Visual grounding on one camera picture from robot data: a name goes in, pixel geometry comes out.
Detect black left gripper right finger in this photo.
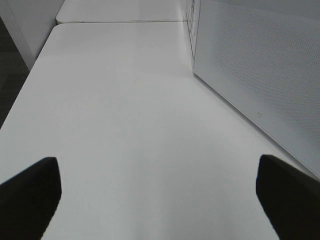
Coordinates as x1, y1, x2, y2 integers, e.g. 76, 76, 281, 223
255, 154, 320, 240

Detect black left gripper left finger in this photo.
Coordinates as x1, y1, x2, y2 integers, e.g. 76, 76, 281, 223
0, 157, 62, 240

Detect white microwave oven body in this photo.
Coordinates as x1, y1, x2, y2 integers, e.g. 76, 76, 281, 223
185, 0, 201, 58

